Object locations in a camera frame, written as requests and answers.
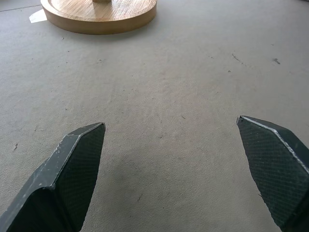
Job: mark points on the white tape marker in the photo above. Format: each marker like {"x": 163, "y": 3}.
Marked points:
{"x": 37, "y": 17}

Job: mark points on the round wooden base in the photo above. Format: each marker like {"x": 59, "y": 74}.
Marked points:
{"x": 101, "y": 17}

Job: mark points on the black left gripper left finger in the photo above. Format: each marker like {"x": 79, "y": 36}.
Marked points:
{"x": 60, "y": 181}

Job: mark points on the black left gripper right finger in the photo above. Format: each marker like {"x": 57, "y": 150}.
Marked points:
{"x": 277, "y": 169}

